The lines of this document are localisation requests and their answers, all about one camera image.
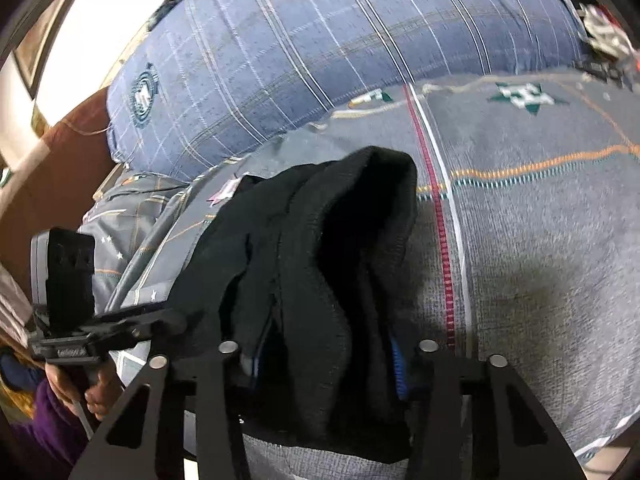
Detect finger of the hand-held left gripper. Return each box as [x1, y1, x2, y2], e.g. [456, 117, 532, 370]
[95, 306, 190, 352]

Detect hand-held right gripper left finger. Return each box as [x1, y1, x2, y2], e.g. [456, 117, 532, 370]
[67, 340, 266, 480]

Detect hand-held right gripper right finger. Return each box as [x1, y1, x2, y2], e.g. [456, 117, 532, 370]
[387, 337, 586, 480]

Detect black pants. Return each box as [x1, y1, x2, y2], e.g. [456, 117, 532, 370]
[167, 146, 421, 463]

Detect person's left forearm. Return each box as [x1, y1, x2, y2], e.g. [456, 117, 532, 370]
[9, 379, 92, 480]

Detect person's left hand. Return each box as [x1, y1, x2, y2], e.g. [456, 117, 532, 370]
[45, 359, 124, 422]

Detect brown headboard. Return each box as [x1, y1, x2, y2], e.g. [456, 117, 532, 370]
[0, 85, 131, 281]

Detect grey patterned bedsheet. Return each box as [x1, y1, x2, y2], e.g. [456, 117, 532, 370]
[80, 67, 640, 480]

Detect dark blue cloth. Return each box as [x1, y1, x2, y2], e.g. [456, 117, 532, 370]
[147, 0, 192, 26]

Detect blue plaid quilt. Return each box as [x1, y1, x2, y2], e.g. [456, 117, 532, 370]
[107, 0, 588, 181]

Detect black packet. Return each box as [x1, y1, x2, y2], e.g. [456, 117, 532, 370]
[580, 57, 627, 82]

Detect white crumpled plastic bag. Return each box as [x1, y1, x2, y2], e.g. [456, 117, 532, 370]
[576, 4, 640, 57]

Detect framed wall picture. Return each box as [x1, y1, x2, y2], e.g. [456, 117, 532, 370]
[12, 0, 67, 102]

